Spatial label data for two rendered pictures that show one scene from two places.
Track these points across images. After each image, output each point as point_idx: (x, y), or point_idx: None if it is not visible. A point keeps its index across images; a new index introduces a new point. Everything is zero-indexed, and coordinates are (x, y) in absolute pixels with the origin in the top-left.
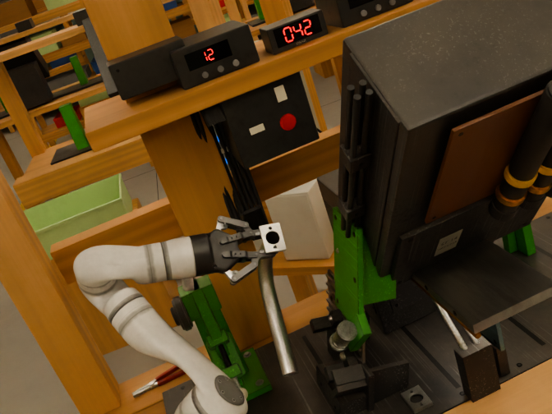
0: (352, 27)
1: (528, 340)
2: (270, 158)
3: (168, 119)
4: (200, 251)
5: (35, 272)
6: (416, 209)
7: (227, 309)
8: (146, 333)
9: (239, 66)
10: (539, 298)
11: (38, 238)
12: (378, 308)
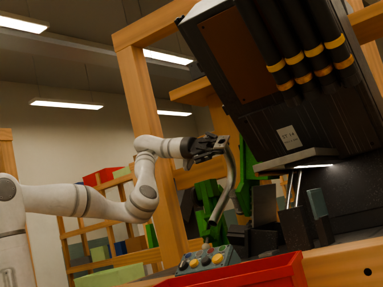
0: None
1: (366, 236)
2: None
3: (202, 86)
4: (183, 141)
5: (155, 171)
6: (232, 93)
7: (243, 219)
8: (138, 165)
9: None
10: (299, 155)
11: (168, 160)
12: None
